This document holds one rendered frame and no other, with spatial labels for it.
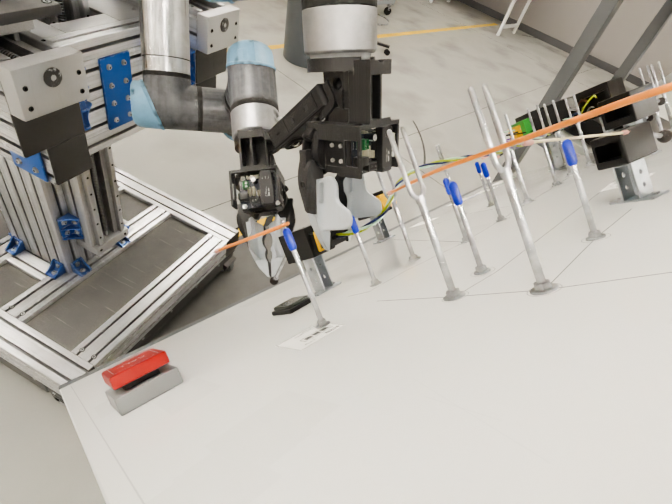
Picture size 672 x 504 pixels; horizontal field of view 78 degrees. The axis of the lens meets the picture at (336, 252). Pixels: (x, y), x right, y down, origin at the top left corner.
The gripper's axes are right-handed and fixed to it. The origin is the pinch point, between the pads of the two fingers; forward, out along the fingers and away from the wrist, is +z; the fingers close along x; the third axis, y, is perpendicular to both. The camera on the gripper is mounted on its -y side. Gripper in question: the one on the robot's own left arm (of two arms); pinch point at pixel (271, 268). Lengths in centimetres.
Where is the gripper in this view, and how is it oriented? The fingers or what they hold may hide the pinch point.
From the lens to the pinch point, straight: 65.2
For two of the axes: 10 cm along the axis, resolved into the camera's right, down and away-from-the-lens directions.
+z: 1.1, 9.8, -1.4
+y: -0.4, -1.3, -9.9
